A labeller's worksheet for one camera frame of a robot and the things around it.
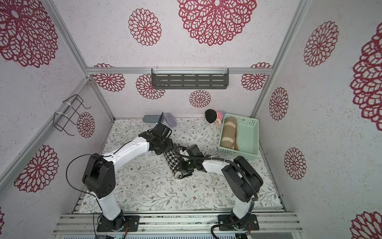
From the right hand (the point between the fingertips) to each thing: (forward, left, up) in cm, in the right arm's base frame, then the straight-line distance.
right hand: (174, 167), depth 88 cm
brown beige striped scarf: (+25, -36, -1) cm, 44 cm away
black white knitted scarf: (+4, +1, +3) cm, 5 cm away
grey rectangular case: (+44, +24, -4) cm, 51 cm away
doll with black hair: (+44, -25, -1) cm, 51 cm away
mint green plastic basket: (+29, -45, -7) cm, 54 cm away
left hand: (+10, +3, +5) cm, 12 cm away
